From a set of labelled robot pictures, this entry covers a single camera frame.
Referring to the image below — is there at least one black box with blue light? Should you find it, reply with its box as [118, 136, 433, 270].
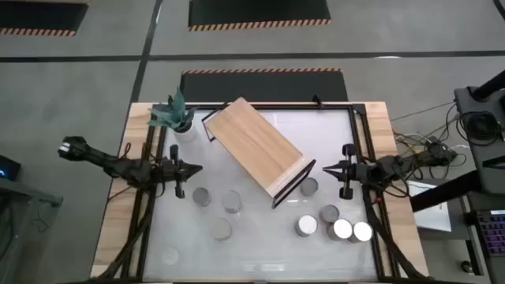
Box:
[0, 154, 21, 181]

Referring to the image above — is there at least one black aluminium table frame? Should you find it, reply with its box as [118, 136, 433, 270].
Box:
[120, 102, 402, 283]

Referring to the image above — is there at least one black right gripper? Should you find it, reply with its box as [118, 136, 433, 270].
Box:
[322, 143, 372, 200]

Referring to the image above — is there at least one white paper sheet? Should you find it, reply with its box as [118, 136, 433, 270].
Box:
[408, 181, 453, 233]

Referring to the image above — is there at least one grey equipment cart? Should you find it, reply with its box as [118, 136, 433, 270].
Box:
[453, 84, 505, 196]

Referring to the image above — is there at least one peas label tin can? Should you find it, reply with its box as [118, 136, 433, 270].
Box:
[294, 214, 319, 238]
[221, 189, 243, 215]

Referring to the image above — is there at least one black cable bundle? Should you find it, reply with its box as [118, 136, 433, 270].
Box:
[92, 185, 157, 282]
[362, 189, 431, 282]

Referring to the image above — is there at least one black stand pole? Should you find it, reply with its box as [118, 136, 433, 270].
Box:
[471, 69, 505, 102]

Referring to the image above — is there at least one coiled black cable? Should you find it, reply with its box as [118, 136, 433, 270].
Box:
[456, 110, 504, 143]

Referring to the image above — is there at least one wooden shelf with black frame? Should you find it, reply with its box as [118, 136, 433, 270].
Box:
[201, 96, 316, 210]

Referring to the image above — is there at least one backlit computer keyboard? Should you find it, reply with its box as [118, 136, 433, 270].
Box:
[475, 208, 505, 257]

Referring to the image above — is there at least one tin can with green label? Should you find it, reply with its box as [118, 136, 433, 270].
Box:
[299, 177, 320, 197]

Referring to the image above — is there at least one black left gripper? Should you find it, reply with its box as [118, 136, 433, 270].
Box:
[155, 144, 204, 200]

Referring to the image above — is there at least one tin can with orange label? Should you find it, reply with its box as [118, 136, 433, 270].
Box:
[319, 204, 340, 225]

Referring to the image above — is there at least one grey side table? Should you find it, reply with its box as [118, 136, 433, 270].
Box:
[0, 177, 64, 284]

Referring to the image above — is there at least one yellow and green tin can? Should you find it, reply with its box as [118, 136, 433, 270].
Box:
[192, 186, 212, 207]

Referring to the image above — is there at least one tin can with yellowish label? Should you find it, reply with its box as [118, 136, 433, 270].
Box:
[327, 218, 354, 242]

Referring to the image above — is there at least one berries label tin can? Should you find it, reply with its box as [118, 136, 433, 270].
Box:
[210, 217, 234, 242]

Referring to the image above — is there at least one apple label tin can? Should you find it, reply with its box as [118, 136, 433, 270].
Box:
[349, 220, 374, 244]

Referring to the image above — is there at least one black hazard-striped floor mat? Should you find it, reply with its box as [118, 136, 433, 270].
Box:
[0, 2, 88, 37]
[180, 67, 349, 103]
[188, 0, 332, 32]

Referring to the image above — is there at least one artificial plant in white pot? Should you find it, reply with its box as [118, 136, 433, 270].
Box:
[148, 86, 200, 144]

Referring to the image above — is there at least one black diagonal support bar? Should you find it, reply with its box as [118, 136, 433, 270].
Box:
[410, 170, 484, 213]

